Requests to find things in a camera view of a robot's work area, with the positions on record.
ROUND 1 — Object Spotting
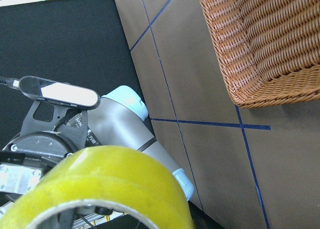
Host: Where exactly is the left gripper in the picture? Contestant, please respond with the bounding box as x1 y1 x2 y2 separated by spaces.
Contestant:
0 101 88 202

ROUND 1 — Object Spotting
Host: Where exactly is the yellow tape roll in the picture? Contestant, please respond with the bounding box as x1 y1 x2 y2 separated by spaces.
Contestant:
0 145 194 229

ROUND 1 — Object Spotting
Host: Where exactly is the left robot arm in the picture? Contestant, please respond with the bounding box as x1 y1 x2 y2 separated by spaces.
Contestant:
0 85 194 201

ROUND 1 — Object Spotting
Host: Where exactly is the brown wicker basket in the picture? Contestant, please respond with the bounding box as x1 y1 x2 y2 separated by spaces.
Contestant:
199 0 320 109

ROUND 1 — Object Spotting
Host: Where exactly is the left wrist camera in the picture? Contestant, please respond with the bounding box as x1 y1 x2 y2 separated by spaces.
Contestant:
0 75 101 110

